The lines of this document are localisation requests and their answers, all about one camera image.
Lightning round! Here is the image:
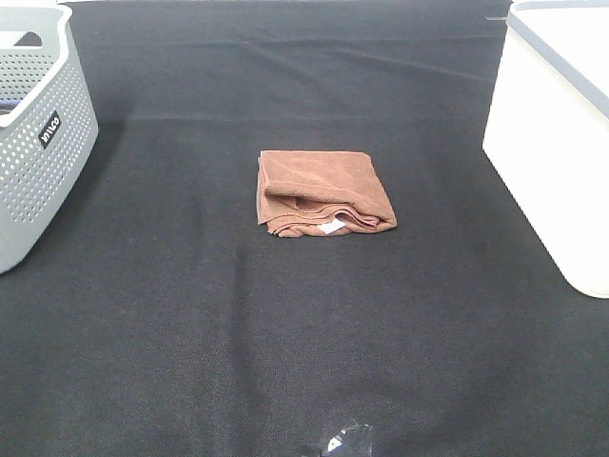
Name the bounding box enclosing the clear tape piece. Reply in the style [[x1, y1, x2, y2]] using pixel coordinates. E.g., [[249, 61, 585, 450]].
[[299, 424, 373, 457]]

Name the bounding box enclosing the white storage bin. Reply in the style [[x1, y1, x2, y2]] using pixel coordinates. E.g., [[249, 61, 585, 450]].
[[482, 1, 608, 298]]

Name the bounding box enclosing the black table cloth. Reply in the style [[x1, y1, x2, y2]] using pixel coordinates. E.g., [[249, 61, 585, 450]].
[[1, 1, 608, 456]]

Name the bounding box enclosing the grey perforated laundry basket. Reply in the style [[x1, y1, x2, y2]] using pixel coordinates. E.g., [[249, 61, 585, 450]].
[[1, 1, 99, 271]]

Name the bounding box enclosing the brown towel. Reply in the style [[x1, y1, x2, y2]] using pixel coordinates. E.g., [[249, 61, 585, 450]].
[[256, 150, 398, 238]]

